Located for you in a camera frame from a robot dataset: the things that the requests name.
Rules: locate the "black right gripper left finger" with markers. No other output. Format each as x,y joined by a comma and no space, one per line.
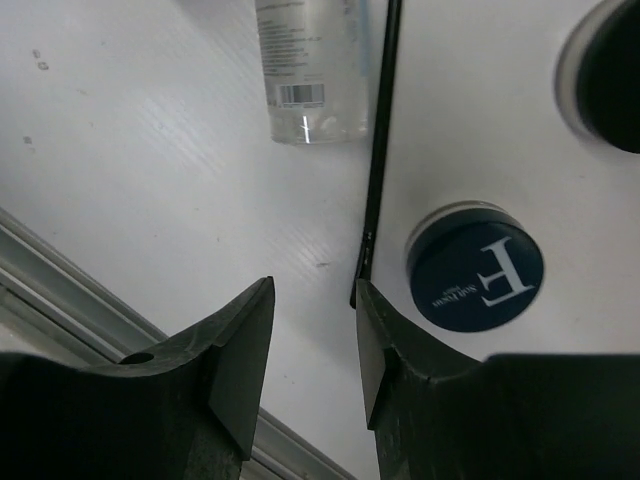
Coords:
185,408

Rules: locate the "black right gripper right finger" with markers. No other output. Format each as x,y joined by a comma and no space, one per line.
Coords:
439,414

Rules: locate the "long black makeup brush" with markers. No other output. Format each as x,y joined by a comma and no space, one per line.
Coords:
381,129

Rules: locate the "navy round jar letter F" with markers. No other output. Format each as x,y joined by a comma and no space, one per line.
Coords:
472,267

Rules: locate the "black round compact jar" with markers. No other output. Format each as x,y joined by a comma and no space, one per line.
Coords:
597,76

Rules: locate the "clear lying bottle with barcode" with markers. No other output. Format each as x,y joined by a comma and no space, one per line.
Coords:
314,56

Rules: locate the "aluminium table edge rail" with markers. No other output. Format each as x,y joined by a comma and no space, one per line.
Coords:
51,309

